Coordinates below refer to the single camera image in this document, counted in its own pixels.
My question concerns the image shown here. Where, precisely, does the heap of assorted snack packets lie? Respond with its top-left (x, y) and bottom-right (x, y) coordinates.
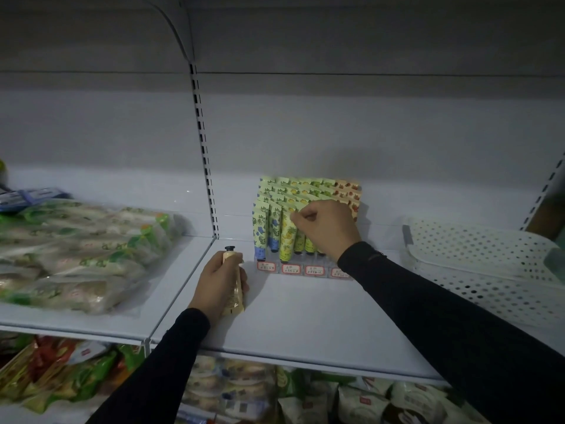
top-left (0, 335), bottom-right (147, 413)

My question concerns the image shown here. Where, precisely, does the person's left hand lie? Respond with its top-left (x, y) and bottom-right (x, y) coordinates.
top-left (188, 250), bottom-right (250, 327)

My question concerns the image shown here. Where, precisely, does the blue white packet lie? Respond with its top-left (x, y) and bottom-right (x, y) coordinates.
top-left (0, 187), bottom-right (71, 213)

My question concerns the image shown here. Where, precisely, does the clear acrylic display rack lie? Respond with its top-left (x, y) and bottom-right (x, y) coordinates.
top-left (255, 247), bottom-right (354, 279)

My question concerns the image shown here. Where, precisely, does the clear bag of green sweets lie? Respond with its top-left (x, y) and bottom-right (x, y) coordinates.
top-left (0, 200), bottom-right (186, 315)

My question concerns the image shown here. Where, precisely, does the row of cream tubes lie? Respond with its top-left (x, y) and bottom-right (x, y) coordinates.
top-left (255, 176), bottom-right (363, 224)

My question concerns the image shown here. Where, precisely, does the group of white green pouches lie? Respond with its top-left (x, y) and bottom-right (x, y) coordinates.
top-left (275, 366), bottom-right (486, 424)

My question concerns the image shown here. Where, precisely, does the white store shelf unit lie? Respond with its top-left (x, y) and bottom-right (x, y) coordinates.
top-left (0, 0), bottom-right (565, 424)

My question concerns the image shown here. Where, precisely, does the person's right forearm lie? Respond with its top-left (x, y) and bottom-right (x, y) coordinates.
top-left (337, 241), bottom-right (565, 424)

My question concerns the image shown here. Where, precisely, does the pile of white sweet bags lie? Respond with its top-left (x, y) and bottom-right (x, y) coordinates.
top-left (176, 355), bottom-right (277, 424)

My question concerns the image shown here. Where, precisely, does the person's right hand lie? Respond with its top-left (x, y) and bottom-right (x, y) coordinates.
top-left (290, 200), bottom-right (363, 263)

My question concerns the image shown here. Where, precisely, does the white perforated basket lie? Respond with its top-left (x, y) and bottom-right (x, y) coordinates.
top-left (401, 217), bottom-right (565, 332)

